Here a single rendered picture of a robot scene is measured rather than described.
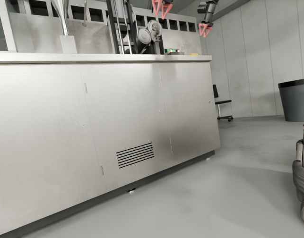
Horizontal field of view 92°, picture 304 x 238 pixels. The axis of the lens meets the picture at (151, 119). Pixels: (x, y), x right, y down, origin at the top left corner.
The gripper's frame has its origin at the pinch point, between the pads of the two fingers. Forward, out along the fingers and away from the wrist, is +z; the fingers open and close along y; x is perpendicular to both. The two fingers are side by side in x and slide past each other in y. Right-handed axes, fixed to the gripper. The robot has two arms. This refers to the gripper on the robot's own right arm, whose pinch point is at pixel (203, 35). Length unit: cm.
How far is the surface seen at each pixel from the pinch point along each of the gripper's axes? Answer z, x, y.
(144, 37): 9.6, -40.0, 24.7
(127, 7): -7, -41, 44
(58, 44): 29, -87, 80
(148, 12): -18, -83, -12
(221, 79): 51, -67, -254
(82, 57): 28, -15, 86
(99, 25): 7, -87, 43
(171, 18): -20, -75, -41
